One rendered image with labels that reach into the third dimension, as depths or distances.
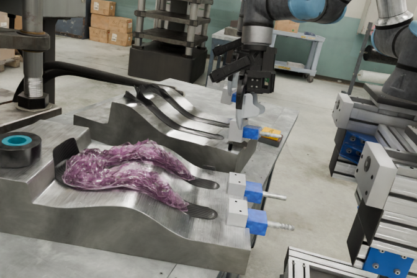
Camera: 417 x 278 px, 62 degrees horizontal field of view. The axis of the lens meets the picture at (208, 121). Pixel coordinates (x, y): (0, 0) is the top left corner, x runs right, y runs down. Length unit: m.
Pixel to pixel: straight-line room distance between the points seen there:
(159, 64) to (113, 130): 3.99
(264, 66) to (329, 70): 6.68
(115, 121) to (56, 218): 0.41
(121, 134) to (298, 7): 0.56
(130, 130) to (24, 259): 0.44
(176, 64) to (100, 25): 3.16
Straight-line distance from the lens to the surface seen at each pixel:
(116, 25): 7.59
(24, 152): 0.68
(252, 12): 0.87
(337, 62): 7.53
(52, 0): 1.49
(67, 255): 0.66
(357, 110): 1.21
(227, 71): 0.88
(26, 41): 1.24
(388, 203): 0.77
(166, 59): 4.92
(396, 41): 1.29
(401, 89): 1.23
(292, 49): 7.38
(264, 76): 0.85
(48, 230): 0.68
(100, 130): 1.03
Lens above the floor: 1.24
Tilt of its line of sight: 20 degrees down
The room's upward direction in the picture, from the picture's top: 10 degrees clockwise
